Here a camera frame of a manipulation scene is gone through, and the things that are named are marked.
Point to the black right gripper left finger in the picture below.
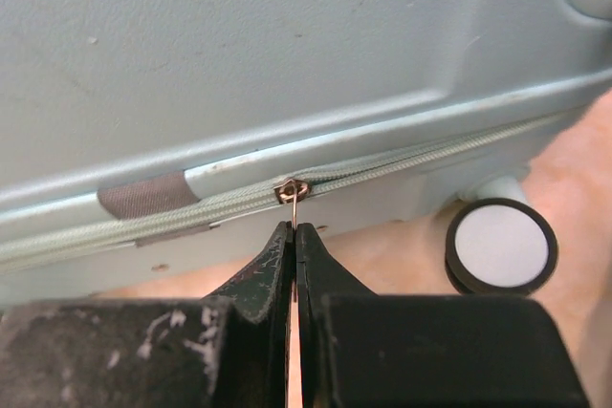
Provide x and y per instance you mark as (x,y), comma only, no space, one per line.
(227,349)

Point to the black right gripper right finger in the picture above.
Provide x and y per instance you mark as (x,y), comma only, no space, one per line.
(362,349)

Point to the light teal hardshell suitcase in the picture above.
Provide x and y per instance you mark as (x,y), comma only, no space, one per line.
(141,137)

